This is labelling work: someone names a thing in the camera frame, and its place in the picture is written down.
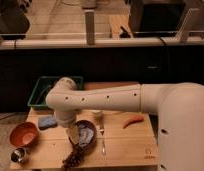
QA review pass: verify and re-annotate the white plastic cup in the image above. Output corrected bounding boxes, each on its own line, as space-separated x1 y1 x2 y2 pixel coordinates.
91 110 103 118

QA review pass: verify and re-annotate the green plastic bin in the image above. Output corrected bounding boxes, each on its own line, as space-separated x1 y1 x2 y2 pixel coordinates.
27 75 84 110

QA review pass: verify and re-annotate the dark brown bowl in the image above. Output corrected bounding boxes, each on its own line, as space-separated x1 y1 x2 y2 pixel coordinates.
69 120 97 149

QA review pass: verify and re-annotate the silver fork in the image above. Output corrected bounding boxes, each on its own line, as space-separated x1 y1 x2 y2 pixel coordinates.
99 119 106 156

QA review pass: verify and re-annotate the orange red bowl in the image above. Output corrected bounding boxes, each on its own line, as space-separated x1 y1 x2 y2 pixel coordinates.
10 122 39 147

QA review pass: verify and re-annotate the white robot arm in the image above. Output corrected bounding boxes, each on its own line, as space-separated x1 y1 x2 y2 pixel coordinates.
46 77 204 171

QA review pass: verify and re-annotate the wooden table board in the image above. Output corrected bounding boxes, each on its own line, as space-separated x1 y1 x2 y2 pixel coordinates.
10 84 158 171

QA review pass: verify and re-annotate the blue cloth in bowl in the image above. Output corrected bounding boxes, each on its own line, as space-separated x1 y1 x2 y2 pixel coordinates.
79 126 94 147

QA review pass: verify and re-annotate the blue sponge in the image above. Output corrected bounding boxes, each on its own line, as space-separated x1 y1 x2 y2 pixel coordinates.
38 116 57 130

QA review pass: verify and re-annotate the dark purple grape bunch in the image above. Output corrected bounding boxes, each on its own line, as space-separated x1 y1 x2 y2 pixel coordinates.
62 146 84 171

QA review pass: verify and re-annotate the small metal cup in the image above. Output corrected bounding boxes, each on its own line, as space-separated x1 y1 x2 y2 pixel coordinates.
11 148 28 163

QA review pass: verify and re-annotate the white metal rail frame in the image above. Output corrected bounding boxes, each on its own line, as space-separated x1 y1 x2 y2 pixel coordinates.
0 10 204 50

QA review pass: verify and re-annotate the orange carrot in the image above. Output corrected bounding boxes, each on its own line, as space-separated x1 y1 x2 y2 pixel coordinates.
123 116 144 129

